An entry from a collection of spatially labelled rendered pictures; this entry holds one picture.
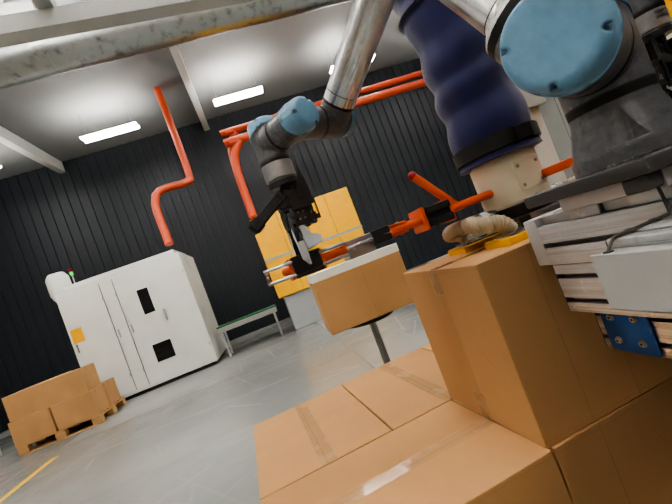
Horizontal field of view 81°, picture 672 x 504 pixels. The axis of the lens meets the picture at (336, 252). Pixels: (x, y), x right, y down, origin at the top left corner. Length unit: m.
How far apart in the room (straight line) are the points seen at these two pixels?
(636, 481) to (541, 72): 0.88
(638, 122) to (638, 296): 0.24
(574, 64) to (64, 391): 7.43
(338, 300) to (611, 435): 1.75
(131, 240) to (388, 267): 10.19
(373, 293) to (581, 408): 1.71
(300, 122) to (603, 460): 0.94
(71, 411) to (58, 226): 6.51
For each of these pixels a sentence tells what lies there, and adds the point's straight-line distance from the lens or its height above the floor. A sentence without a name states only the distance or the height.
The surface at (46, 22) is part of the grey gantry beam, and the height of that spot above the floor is 3.12.
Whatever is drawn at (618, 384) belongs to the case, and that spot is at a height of 0.59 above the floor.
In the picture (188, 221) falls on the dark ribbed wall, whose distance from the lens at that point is 11.83.
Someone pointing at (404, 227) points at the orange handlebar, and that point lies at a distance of 0.98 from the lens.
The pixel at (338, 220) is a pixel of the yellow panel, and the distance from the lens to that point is 8.49.
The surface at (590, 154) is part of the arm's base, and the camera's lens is 0.68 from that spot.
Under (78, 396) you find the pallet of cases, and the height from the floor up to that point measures 0.51.
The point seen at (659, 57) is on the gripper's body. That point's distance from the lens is 1.18.
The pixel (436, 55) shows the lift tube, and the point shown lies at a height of 1.45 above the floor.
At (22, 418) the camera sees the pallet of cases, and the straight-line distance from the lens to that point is 7.85.
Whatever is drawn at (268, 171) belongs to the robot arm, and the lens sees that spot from 0.94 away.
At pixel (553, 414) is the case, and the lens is 0.98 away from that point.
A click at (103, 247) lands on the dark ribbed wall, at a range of 12.39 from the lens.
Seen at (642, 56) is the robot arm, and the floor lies 1.16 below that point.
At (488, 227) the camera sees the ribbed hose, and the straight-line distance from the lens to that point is 0.99.
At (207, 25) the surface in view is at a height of 4.80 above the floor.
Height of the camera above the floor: 1.05
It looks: 1 degrees up
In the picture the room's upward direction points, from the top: 21 degrees counter-clockwise
